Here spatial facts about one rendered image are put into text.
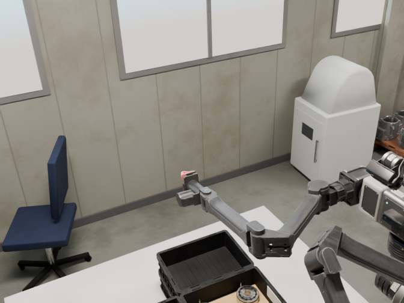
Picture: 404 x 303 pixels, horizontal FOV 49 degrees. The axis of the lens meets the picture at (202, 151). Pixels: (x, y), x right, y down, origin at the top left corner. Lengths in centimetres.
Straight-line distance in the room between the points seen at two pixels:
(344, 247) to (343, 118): 285
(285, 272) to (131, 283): 82
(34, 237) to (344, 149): 273
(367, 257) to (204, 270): 112
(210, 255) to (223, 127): 200
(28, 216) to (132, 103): 118
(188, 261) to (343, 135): 228
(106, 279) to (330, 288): 151
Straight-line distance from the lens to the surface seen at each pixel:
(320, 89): 417
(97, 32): 346
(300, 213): 160
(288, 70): 439
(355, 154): 442
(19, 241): 330
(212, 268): 233
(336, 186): 178
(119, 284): 250
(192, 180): 191
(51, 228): 333
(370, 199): 178
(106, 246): 383
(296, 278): 249
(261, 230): 146
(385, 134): 508
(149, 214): 408
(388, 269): 140
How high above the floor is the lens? 245
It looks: 30 degrees down
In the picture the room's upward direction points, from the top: 2 degrees counter-clockwise
